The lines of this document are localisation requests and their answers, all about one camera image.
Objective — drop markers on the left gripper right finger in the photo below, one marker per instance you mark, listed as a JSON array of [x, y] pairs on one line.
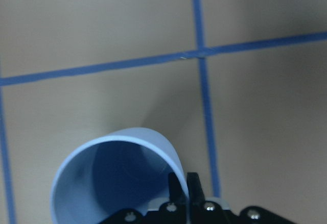
[[196, 194]]

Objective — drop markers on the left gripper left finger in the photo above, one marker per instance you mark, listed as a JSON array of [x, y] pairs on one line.
[[176, 194]]

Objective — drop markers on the blue cup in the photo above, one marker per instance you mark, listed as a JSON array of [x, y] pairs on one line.
[[124, 169]]

